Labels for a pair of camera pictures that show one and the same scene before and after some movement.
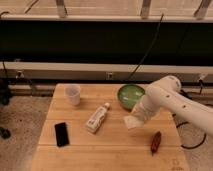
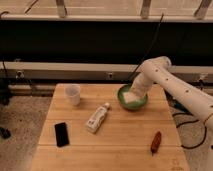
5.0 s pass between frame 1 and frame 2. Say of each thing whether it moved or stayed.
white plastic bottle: stayed
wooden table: stayed
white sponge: moved
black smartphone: stayed
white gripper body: moved
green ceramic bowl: stayed
